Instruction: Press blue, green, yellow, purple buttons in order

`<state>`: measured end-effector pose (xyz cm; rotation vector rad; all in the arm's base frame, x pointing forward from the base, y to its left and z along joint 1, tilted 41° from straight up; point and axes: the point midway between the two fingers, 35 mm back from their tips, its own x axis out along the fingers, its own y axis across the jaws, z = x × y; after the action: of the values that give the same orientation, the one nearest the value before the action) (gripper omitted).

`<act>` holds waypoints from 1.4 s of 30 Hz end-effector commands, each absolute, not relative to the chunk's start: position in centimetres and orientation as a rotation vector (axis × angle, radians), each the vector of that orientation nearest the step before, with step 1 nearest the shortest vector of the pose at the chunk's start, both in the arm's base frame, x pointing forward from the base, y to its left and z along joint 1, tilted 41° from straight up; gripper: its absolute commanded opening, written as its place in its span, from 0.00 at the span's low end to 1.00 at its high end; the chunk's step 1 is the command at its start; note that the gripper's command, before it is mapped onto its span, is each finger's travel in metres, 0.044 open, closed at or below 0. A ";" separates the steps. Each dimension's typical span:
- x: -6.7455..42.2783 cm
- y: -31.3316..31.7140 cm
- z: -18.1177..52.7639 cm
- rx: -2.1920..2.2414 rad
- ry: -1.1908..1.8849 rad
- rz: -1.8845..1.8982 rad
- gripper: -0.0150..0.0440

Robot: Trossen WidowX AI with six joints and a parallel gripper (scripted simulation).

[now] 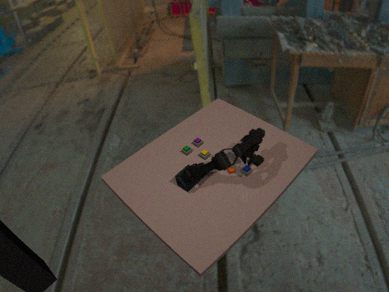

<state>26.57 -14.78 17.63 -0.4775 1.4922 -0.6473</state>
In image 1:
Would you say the yellow button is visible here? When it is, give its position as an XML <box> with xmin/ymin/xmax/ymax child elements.
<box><xmin>200</xmin><ymin>149</ymin><xmax>210</xmax><ymax>160</ymax></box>

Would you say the green button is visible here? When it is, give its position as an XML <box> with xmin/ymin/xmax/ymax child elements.
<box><xmin>181</xmin><ymin>145</ymin><xmax>193</xmax><ymax>155</ymax></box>

